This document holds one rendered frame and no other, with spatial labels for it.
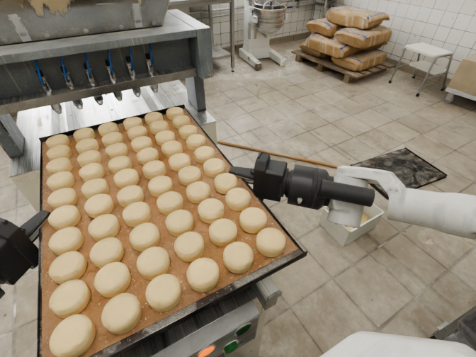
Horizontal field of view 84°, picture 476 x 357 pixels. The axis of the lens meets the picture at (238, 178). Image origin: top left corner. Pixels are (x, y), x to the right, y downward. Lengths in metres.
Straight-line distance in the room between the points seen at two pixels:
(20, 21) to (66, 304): 0.73
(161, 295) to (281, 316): 1.12
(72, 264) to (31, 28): 0.67
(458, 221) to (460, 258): 1.53
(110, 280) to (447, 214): 0.54
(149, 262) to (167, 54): 0.76
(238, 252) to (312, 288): 1.17
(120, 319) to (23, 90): 0.78
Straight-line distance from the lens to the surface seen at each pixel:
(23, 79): 1.03
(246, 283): 0.43
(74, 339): 0.45
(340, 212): 0.57
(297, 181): 0.55
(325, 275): 1.65
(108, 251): 0.50
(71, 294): 0.48
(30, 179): 1.10
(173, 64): 1.06
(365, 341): 0.22
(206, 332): 0.59
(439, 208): 0.56
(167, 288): 0.43
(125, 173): 0.63
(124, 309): 0.44
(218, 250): 0.48
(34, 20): 0.96
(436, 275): 1.93
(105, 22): 0.98
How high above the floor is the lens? 1.40
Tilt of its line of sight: 42 degrees down
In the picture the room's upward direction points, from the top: straight up
